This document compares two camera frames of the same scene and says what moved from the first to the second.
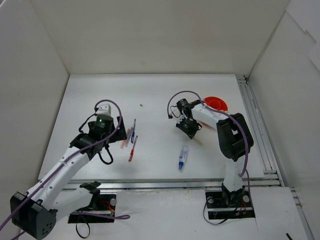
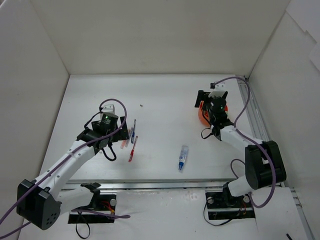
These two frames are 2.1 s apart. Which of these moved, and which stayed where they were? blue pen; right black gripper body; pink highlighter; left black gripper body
Moved: right black gripper body
Stayed: left black gripper body; blue pen; pink highlighter
